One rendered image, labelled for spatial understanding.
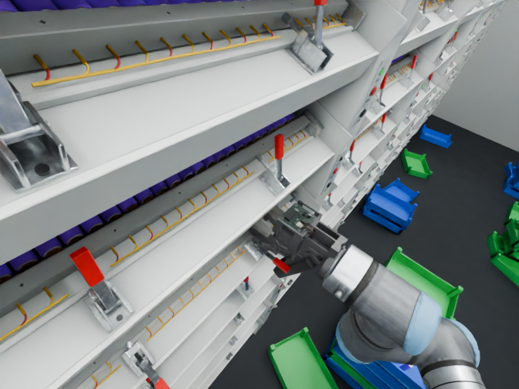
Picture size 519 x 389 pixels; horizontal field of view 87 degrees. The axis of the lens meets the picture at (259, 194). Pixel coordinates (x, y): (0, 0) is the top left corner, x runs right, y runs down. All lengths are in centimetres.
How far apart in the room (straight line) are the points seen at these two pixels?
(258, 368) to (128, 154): 130
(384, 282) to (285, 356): 103
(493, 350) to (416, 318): 159
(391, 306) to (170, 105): 40
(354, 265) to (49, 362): 38
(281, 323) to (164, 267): 120
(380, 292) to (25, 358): 42
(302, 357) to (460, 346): 92
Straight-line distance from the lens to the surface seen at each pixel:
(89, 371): 47
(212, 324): 70
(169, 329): 50
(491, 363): 200
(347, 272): 46
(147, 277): 33
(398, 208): 222
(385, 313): 48
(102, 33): 22
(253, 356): 143
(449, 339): 64
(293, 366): 145
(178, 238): 34
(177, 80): 23
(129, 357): 47
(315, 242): 47
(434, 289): 154
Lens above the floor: 137
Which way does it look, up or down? 44 degrees down
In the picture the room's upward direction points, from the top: 13 degrees clockwise
